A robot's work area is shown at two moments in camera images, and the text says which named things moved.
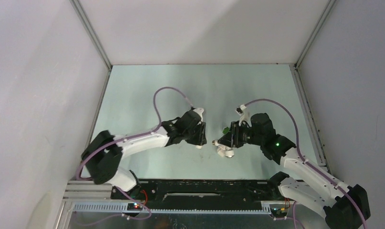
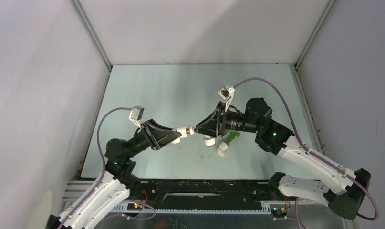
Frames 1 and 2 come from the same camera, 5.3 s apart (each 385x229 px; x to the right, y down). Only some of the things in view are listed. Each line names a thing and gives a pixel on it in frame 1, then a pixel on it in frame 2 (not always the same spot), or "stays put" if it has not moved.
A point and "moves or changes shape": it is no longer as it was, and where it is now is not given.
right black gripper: [232, 139] -> [213, 125]
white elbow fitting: [221, 152] stays put
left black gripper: [201, 139] -> [158, 138]
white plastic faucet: [223, 150] moves or changes shape
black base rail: [201, 194] stays put
